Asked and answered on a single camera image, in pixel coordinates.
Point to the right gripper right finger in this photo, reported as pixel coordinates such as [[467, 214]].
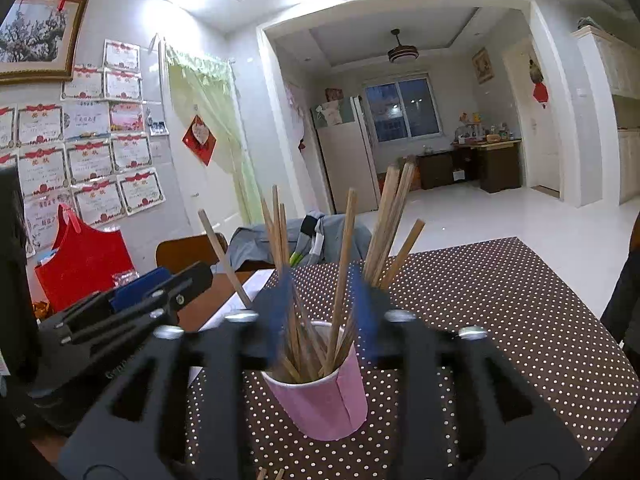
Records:
[[464, 411]]

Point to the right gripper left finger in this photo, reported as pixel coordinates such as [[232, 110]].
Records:
[[136, 428]]

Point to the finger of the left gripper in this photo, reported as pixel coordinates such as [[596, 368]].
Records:
[[104, 316], [176, 293]]

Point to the wooden chopstick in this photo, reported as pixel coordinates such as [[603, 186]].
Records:
[[393, 217], [401, 257], [271, 218], [223, 259], [389, 191], [292, 329], [338, 303]]

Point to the pink paper cup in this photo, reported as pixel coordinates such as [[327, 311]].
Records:
[[328, 409]]

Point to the clear plastic packet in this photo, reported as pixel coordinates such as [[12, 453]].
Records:
[[125, 278]]

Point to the brown wooden chair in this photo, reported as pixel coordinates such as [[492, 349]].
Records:
[[177, 255]]

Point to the red tote bag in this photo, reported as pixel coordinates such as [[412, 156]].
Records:
[[85, 260]]

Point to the brown polka dot mat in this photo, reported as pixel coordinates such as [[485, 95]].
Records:
[[589, 384]]

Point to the dark jacket on chair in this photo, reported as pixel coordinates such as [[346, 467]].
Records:
[[621, 315]]

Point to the grey jacket on chair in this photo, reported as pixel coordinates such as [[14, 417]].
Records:
[[317, 238]]

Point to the green door curtain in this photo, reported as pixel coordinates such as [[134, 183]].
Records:
[[203, 86]]

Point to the white refrigerator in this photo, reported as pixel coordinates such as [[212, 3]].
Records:
[[346, 153]]

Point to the dark wooden desk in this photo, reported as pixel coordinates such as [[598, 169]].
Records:
[[495, 167]]

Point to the framed blossom painting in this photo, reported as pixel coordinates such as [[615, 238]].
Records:
[[39, 39]]

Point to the window with bars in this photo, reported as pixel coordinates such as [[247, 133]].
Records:
[[403, 109]]

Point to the red door ornament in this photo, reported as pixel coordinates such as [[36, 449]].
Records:
[[540, 92]]

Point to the round ceiling fan lamp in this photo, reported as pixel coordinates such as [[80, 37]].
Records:
[[402, 53]]

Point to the small framed picture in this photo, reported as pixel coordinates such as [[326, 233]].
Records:
[[482, 66]]

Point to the white tall cabinet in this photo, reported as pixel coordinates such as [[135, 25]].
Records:
[[612, 68]]

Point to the red diamond wall decoration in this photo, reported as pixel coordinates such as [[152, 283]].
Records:
[[200, 140]]

